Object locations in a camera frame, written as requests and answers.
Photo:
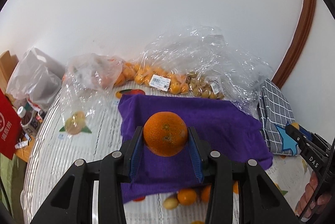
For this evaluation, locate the red paper bag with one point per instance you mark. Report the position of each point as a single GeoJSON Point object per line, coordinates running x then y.
{"type": "Point", "coordinates": [10, 127]}

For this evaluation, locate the brown wooden door frame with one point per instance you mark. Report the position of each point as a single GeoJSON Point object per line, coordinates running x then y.
{"type": "Point", "coordinates": [298, 42]}

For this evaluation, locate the grey checked bag blue star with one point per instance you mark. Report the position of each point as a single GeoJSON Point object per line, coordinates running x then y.
{"type": "Point", "coordinates": [275, 113]}

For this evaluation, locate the translucent bag with fruit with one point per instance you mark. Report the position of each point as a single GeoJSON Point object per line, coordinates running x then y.
{"type": "Point", "coordinates": [93, 71]}

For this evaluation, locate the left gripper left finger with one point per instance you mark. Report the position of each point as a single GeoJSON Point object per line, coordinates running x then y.
{"type": "Point", "coordinates": [132, 156]}

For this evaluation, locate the yellow-green round fruit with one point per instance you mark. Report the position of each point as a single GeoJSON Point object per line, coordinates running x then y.
{"type": "Point", "coordinates": [296, 125]}

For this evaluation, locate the small yellow-green fruit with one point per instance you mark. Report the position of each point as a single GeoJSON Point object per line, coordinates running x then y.
{"type": "Point", "coordinates": [171, 202]}

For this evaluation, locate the clear bag of longans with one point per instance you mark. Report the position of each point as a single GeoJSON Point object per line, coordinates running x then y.
{"type": "Point", "coordinates": [205, 86]}

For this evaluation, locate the purple towel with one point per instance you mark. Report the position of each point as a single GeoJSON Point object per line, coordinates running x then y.
{"type": "Point", "coordinates": [228, 130]}

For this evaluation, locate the clear plastic bag of oranges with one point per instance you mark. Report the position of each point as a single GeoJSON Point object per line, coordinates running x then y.
{"type": "Point", "coordinates": [165, 63]}

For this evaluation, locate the medicine bottle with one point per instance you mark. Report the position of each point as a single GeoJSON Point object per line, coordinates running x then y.
{"type": "Point", "coordinates": [26, 119]}

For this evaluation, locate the cardboard box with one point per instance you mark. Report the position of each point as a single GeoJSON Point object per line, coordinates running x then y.
{"type": "Point", "coordinates": [8, 64]}

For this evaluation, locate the white plastic bag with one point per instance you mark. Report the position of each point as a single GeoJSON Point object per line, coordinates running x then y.
{"type": "Point", "coordinates": [36, 80]}

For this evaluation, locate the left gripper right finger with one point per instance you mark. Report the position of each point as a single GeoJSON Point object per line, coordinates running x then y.
{"type": "Point", "coordinates": [198, 151]}

